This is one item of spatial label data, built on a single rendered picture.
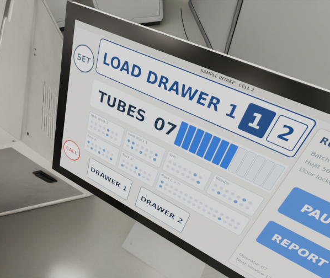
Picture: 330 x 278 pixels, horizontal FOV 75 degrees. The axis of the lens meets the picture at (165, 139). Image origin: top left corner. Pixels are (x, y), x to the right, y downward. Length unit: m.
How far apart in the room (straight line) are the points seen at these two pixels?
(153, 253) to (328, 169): 1.15
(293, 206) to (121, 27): 0.33
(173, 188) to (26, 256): 1.34
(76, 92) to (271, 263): 0.40
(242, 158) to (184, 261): 1.09
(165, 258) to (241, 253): 0.98
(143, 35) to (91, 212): 1.28
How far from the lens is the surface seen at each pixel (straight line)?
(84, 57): 0.37
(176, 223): 0.38
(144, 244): 1.35
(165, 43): 0.30
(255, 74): 0.28
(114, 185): 0.41
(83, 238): 1.47
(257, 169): 0.30
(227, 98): 0.28
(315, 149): 0.30
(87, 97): 0.38
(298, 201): 0.33
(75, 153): 0.44
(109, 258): 1.42
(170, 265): 1.35
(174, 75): 0.30
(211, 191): 0.33
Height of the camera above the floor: 1.38
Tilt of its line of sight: 62 degrees down
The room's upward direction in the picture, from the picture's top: 3 degrees counter-clockwise
